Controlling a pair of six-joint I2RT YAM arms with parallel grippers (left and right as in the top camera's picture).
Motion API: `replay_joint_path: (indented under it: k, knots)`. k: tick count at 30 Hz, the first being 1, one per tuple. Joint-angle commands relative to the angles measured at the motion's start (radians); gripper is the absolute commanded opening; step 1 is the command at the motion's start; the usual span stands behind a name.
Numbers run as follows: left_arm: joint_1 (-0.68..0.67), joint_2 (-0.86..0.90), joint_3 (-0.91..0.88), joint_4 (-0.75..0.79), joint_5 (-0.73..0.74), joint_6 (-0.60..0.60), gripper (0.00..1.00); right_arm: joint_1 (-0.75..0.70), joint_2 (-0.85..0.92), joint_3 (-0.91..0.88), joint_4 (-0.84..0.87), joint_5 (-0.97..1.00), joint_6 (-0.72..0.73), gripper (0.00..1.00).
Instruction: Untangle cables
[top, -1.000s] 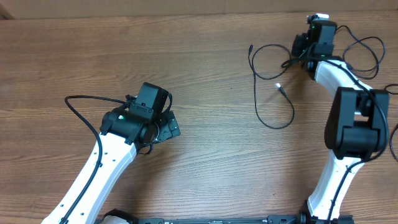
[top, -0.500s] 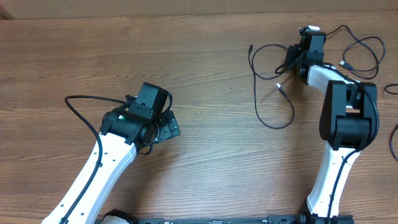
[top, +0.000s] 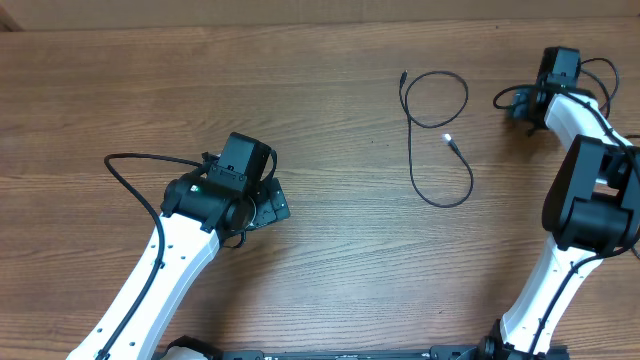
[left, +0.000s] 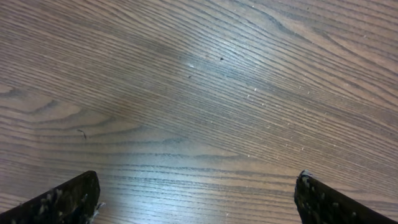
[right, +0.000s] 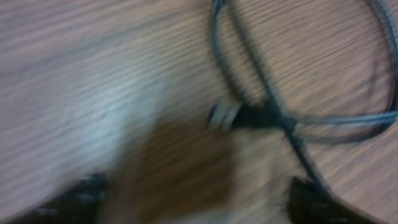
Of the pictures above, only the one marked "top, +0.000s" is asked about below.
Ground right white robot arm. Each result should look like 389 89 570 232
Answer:
465 47 639 359

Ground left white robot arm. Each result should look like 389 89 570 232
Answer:
69 132 290 360

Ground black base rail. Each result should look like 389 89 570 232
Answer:
154 334 571 360

